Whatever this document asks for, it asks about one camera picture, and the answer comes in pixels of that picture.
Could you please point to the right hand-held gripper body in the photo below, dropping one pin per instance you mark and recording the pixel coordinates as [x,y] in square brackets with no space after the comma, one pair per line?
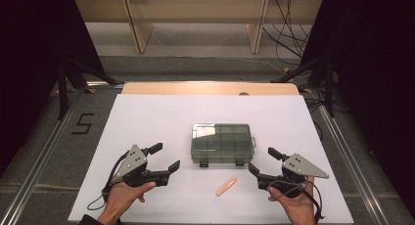
[300,166]

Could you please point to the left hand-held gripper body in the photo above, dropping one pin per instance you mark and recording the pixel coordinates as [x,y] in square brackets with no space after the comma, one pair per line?
[133,161]

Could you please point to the smoky clear compartment box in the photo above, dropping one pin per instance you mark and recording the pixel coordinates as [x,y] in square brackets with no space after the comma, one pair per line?
[221,143]

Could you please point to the person's left hand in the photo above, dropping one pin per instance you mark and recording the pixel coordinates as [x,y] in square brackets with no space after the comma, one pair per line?
[122,194]

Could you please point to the person's right hand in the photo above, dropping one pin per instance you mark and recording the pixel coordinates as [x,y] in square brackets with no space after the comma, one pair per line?
[298,208]

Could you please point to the yellow floor tape piece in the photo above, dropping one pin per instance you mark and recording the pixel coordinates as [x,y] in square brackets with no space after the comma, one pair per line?
[307,90]
[91,91]
[286,69]

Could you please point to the light wooden table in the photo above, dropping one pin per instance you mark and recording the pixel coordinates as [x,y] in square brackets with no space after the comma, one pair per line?
[195,88]

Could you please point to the black metal stand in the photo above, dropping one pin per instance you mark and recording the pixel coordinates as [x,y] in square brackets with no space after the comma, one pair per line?
[62,88]
[329,88]

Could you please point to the beige wooden shelf unit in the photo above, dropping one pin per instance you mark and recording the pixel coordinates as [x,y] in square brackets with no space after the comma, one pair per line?
[140,29]

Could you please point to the black curtain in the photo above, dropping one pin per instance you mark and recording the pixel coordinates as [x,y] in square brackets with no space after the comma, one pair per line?
[29,55]
[375,71]

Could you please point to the metal floor rail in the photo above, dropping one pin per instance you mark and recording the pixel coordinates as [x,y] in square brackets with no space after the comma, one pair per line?
[352,166]
[39,166]

